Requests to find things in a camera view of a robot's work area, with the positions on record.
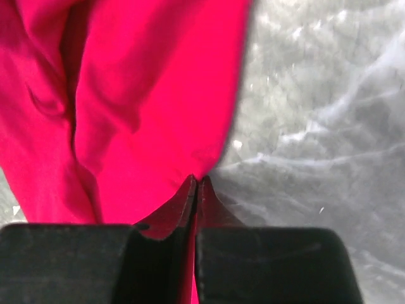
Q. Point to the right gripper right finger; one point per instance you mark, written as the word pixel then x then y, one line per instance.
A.
pixel 236 263

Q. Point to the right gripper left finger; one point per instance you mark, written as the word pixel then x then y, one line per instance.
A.
pixel 147 262

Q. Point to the crimson red garment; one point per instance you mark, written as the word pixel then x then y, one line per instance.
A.
pixel 108 106

